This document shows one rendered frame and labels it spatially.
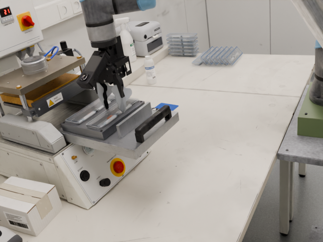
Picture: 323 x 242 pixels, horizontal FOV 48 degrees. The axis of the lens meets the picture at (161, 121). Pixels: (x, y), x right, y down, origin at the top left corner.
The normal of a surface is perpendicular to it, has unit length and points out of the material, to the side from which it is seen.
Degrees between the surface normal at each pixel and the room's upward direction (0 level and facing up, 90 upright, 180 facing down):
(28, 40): 90
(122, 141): 0
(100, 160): 65
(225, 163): 0
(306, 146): 0
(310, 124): 90
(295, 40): 90
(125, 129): 90
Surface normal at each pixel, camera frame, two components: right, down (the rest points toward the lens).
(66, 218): -0.15, -0.87
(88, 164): 0.69, -0.23
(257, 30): -0.47, 0.48
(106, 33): 0.47, 0.35
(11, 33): 0.83, 0.14
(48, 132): 0.43, -0.57
